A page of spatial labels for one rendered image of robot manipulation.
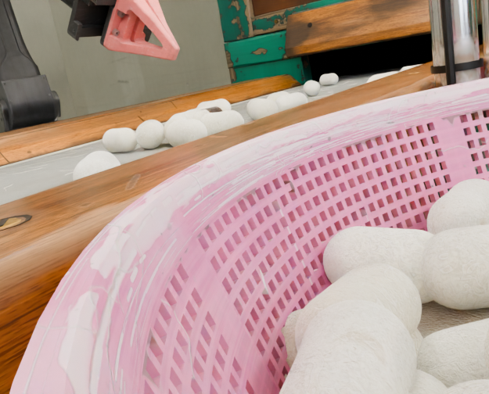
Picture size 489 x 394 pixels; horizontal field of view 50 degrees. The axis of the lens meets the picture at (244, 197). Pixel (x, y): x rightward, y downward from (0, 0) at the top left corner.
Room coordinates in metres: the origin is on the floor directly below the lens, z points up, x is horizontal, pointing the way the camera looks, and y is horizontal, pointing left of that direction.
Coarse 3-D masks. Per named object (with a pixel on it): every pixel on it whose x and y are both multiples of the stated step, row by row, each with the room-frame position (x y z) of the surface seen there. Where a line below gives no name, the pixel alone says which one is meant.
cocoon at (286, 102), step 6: (282, 96) 0.47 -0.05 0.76; (288, 96) 0.47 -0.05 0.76; (294, 96) 0.47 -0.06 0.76; (300, 96) 0.47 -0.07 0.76; (276, 102) 0.47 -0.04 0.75; (282, 102) 0.46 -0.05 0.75; (288, 102) 0.46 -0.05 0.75; (294, 102) 0.47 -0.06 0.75; (300, 102) 0.47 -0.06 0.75; (306, 102) 0.47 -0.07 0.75; (282, 108) 0.46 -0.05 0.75; (288, 108) 0.46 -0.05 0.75
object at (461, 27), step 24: (432, 0) 0.28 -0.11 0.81; (456, 0) 0.27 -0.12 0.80; (480, 0) 0.41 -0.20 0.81; (432, 24) 0.28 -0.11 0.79; (456, 24) 0.27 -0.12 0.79; (432, 48) 0.29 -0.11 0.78; (456, 48) 0.27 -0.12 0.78; (432, 72) 0.28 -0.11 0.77; (456, 72) 0.27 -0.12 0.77; (480, 144) 0.27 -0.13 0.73
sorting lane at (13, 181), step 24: (264, 96) 0.83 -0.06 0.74; (312, 96) 0.65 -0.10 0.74; (96, 144) 0.53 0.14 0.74; (168, 144) 0.42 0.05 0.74; (0, 168) 0.46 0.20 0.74; (24, 168) 0.43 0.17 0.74; (48, 168) 0.40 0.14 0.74; (72, 168) 0.37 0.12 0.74; (0, 192) 0.32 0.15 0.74; (24, 192) 0.30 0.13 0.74
